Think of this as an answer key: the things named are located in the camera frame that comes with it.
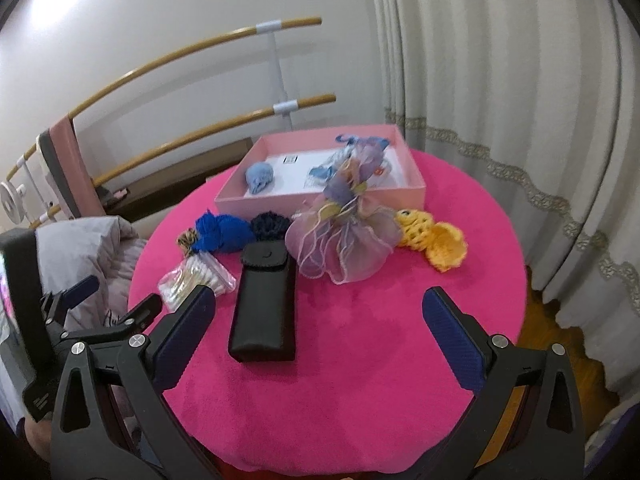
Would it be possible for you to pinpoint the purple organza scrunchie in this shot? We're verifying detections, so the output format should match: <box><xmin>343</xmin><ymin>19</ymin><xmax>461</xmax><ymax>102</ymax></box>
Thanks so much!
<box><xmin>284</xmin><ymin>147</ymin><xmax>403</xmax><ymax>286</ymax></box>

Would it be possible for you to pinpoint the tan patterned scrunchie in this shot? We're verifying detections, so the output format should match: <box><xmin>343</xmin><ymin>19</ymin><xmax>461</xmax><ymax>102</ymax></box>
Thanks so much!
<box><xmin>176</xmin><ymin>228</ymin><xmax>199</xmax><ymax>256</ymax></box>

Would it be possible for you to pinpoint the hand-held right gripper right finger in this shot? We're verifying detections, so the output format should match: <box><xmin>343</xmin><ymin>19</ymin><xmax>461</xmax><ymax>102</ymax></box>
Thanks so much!
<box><xmin>422</xmin><ymin>286</ymin><xmax>586</xmax><ymax>480</ymax></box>

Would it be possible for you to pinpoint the yellow crochet toy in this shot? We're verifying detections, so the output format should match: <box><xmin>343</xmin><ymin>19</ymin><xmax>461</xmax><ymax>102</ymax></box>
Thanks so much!
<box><xmin>395</xmin><ymin>208</ymin><xmax>469</xmax><ymax>273</ymax></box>

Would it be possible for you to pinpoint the wooden barre rail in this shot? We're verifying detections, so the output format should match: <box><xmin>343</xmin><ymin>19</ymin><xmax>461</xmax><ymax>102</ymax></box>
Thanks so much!
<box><xmin>27</xmin><ymin>93</ymin><xmax>337</xmax><ymax>228</ymax></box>
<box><xmin>4</xmin><ymin>16</ymin><xmax>322</xmax><ymax>183</ymax></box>

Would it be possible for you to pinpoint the pink and grey board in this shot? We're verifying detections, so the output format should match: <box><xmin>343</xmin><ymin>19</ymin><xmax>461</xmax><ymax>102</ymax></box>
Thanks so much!
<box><xmin>37</xmin><ymin>115</ymin><xmax>108</xmax><ymax>221</ymax></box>

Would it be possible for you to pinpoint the light blue crochet piece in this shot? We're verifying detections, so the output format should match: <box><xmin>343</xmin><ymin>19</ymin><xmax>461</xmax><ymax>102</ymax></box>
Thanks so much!
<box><xmin>244</xmin><ymin>162</ymin><xmax>275</xmax><ymax>196</ymax></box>

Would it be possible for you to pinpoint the small white fan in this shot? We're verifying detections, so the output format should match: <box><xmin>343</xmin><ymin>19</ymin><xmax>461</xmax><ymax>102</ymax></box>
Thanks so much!
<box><xmin>0</xmin><ymin>180</ymin><xmax>28</xmax><ymax>226</ymax></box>

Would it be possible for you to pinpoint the black glasses case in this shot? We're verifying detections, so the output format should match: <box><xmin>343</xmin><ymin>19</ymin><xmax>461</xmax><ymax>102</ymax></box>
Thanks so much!
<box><xmin>228</xmin><ymin>242</ymin><xmax>302</xmax><ymax>363</ymax></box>

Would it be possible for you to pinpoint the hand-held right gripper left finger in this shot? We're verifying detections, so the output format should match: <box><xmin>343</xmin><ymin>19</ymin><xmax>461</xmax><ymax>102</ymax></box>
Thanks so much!
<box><xmin>50</xmin><ymin>285</ymin><xmax>221</xmax><ymax>480</ymax></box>

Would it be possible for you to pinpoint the printed pouch with blue ribbon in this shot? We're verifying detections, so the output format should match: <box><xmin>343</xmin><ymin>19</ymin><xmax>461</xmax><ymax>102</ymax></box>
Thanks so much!
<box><xmin>307</xmin><ymin>134</ymin><xmax>391</xmax><ymax>191</ymax></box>

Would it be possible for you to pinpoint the dark navy crochet scrunchie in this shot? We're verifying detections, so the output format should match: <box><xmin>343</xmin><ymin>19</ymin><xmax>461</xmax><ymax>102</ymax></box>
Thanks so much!
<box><xmin>249</xmin><ymin>212</ymin><xmax>293</xmax><ymax>247</ymax></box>

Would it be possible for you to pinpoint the white barre post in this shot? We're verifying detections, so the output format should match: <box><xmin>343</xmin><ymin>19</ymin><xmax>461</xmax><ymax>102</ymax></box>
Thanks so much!
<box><xmin>255</xmin><ymin>20</ymin><xmax>301</xmax><ymax>133</ymax></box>
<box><xmin>14</xmin><ymin>156</ymin><xmax>63</xmax><ymax>226</ymax></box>

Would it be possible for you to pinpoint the grey cushion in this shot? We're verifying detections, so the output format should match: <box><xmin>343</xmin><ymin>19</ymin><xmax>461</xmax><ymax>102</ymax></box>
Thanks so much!
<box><xmin>35</xmin><ymin>215</ymin><xmax>151</xmax><ymax>333</ymax></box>

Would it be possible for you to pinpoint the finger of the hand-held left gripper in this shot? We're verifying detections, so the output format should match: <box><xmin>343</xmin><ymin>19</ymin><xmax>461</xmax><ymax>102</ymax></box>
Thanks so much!
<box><xmin>55</xmin><ymin>294</ymin><xmax>164</xmax><ymax>347</ymax></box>
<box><xmin>41</xmin><ymin>275</ymin><xmax>100</xmax><ymax>322</ymax></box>

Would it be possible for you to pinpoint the blue knitted scrunchie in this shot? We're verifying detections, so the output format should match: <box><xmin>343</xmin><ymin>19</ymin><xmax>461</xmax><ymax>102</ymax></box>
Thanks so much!
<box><xmin>194</xmin><ymin>211</ymin><xmax>254</xmax><ymax>254</ymax></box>

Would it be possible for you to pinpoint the cream curtain with lace trim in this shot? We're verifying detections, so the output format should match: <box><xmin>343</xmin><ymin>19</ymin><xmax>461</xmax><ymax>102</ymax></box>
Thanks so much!
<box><xmin>367</xmin><ymin>0</ymin><xmax>640</xmax><ymax>411</ymax></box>

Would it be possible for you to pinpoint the clear bag of cotton swabs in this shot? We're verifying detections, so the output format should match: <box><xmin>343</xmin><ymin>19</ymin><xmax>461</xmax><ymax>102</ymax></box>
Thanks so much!
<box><xmin>157</xmin><ymin>252</ymin><xmax>237</xmax><ymax>311</ymax></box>

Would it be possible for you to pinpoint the pink cardboard box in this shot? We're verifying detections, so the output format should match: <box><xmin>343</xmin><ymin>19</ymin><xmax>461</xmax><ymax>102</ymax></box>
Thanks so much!
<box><xmin>214</xmin><ymin>123</ymin><xmax>427</xmax><ymax>221</ymax></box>

